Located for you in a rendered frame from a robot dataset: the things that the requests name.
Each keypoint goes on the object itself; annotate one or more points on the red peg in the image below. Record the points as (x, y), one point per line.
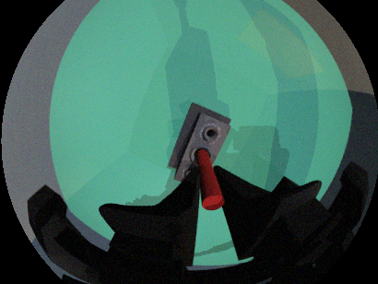
(211, 196)

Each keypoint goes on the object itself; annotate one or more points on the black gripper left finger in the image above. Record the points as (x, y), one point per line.
(174, 219)

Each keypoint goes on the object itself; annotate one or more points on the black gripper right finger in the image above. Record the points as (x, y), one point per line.
(252, 211)

